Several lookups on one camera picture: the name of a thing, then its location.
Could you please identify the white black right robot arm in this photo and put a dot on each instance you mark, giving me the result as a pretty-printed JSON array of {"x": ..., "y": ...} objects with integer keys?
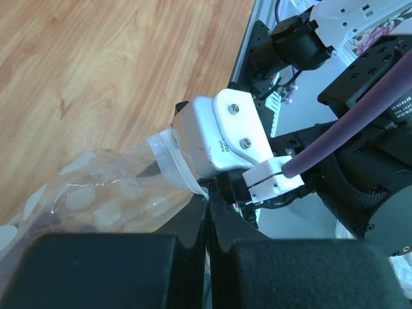
[{"x": 359, "y": 165}]

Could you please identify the clear polka dot zip bag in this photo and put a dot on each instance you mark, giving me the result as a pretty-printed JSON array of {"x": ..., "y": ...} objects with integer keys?
[{"x": 99, "y": 192}]

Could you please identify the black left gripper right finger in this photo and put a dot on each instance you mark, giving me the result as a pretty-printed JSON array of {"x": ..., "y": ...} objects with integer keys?
[{"x": 250, "y": 270}]

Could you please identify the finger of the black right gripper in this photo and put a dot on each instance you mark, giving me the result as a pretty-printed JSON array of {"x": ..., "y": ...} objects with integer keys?
[{"x": 150, "y": 171}]

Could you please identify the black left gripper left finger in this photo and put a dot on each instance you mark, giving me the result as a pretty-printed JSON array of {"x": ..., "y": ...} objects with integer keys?
[{"x": 162, "y": 269}]

